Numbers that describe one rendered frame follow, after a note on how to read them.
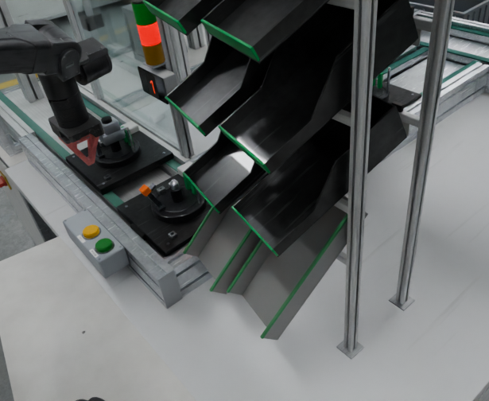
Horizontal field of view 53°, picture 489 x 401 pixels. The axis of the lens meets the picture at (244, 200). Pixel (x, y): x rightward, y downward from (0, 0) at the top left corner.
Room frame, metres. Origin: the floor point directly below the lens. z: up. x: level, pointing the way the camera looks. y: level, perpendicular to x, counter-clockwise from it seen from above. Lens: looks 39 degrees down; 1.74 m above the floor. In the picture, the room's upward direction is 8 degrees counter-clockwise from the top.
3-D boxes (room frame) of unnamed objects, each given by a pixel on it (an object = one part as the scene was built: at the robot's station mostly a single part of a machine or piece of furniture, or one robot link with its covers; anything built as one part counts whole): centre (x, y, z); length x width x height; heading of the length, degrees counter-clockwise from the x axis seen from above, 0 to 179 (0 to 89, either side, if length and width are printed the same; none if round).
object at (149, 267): (1.12, 0.44, 0.91); 0.89 x 0.06 x 0.11; 35
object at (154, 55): (1.20, 0.17, 1.28); 0.05 x 0.05 x 0.05
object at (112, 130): (1.26, 0.35, 1.06); 0.08 x 0.04 x 0.07; 122
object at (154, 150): (1.26, 0.35, 0.96); 0.24 x 0.24 x 0.02; 35
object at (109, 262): (0.93, 0.39, 0.93); 0.21 x 0.07 x 0.06; 35
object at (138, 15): (1.20, 0.17, 1.38); 0.05 x 0.05 x 0.05
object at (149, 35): (1.20, 0.17, 1.33); 0.05 x 0.05 x 0.05
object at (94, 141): (0.84, 0.30, 1.27); 0.07 x 0.07 x 0.09; 35
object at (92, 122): (0.83, 0.29, 1.34); 0.10 x 0.07 x 0.07; 35
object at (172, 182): (0.98, 0.16, 1.01); 0.24 x 0.24 x 0.13; 35
